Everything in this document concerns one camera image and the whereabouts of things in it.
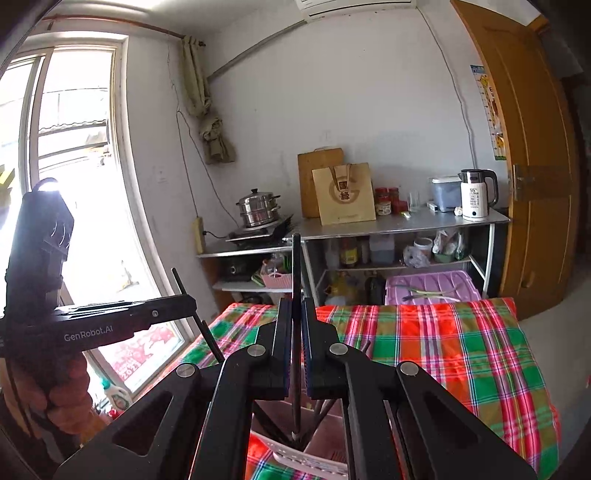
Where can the red window sticker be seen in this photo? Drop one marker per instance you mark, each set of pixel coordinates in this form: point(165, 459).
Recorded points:
point(138, 350)

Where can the wall poster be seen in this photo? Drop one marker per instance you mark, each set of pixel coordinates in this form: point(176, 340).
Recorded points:
point(491, 115)

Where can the white air conditioner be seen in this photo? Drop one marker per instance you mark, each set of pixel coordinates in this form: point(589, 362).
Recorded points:
point(355, 7)

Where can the white framed window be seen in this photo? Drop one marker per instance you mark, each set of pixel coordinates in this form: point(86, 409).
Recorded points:
point(92, 184)

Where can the purple storage box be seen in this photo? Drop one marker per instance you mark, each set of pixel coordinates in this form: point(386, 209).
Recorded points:
point(434, 286)

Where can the dark sauce bottle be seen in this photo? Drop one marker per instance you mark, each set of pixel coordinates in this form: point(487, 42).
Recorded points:
point(349, 251)

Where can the plain black chopstick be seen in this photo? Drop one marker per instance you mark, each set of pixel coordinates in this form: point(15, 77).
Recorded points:
point(178, 281)

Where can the steel steamer pot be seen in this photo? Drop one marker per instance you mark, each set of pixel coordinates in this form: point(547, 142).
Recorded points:
point(258, 210)

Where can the black rice cooker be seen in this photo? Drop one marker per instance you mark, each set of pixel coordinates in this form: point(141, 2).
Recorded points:
point(238, 270)

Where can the wooden cutting board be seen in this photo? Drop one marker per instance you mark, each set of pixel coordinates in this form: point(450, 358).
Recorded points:
point(305, 184)

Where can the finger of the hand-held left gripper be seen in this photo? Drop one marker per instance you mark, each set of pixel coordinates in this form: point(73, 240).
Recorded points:
point(138, 307)

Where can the pink utensil basket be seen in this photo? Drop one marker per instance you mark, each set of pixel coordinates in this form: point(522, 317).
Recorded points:
point(330, 438)

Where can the metal shelf table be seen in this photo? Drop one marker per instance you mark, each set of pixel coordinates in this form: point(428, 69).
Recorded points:
point(415, 221)

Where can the beige curtain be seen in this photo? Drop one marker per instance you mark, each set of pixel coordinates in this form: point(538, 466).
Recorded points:
point(196, 92)

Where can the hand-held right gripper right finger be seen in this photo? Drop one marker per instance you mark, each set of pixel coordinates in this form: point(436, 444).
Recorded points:
point(310, 355)

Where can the grey wall pipe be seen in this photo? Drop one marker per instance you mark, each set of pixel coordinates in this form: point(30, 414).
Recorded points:
point(249, 50)

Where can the red lidded jar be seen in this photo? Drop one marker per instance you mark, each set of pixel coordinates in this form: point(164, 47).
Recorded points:
point(382, 203)

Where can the brown paper bag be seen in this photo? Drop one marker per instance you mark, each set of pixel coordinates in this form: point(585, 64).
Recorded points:
point(344, 198)

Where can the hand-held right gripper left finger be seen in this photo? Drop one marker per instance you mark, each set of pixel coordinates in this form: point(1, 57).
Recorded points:
point(281, 350)

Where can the white plastic jug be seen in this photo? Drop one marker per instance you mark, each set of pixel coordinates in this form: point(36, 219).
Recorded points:
point(381, 249)

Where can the beige power strip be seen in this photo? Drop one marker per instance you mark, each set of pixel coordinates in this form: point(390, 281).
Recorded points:
point(199, 235)

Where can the white lidded canister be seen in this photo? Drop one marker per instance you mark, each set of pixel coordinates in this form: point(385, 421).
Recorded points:
point(422, 247)

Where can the white electric kettle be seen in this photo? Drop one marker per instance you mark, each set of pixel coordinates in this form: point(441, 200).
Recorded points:
point(475, 198)

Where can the clear plastic container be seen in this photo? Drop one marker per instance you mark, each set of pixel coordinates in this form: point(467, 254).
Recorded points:
point(444, 196)

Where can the clear plastic bag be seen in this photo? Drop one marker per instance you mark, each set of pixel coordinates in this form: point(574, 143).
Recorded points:
point(415, 257)

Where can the person's left hand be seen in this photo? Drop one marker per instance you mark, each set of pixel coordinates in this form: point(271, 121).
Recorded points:
point(71, 392)

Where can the wooden door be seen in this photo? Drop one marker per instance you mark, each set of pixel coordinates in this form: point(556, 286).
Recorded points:
point(531, 115)

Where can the black induction cooker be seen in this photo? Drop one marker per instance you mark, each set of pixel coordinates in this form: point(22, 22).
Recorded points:
point(258, 233)

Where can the small pink basket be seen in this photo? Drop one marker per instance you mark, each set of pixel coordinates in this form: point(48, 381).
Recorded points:
point(277, 280)

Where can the brown curtain rod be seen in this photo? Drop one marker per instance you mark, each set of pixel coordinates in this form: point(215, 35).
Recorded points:
point(115, 30)

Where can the clear drinking glass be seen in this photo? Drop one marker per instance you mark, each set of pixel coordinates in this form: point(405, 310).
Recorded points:
point(414, 203)

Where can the plaid tablecloth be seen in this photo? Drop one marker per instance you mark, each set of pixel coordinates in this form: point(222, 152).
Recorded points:
point(438, 350)

